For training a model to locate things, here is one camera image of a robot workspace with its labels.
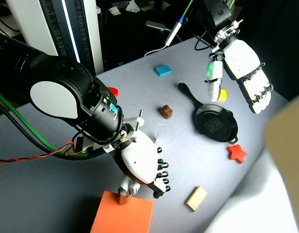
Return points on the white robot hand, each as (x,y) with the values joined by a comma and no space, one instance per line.
(239,58)
(139,157)

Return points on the brown lumpy object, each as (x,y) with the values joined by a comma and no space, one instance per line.
(166,112)

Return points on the black cast iron skillet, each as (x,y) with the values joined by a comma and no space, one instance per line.
(215,123)

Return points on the yellow block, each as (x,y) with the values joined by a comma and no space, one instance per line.
(223,95)

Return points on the orange box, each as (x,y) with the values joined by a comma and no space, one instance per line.
(122,216)

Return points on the light wooden block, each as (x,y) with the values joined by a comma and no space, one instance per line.
(196,198)

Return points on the red round block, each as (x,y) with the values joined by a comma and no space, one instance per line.
(113,91)

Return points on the blue square block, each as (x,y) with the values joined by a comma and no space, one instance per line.
(162,70)

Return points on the grey table cloth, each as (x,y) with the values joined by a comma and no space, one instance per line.
(67,194)

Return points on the grey usb hub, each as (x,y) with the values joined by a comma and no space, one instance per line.
(155,25)

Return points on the beige cardboard panel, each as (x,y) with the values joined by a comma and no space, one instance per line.
(287,136)

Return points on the red star block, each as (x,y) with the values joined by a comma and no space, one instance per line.
(237,153)

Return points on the crumpled white paper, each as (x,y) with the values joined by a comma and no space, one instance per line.
(133,6)

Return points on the white sheet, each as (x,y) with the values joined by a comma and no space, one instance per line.
(256,201)

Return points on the white cabinet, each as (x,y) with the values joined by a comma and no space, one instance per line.
(30,24)

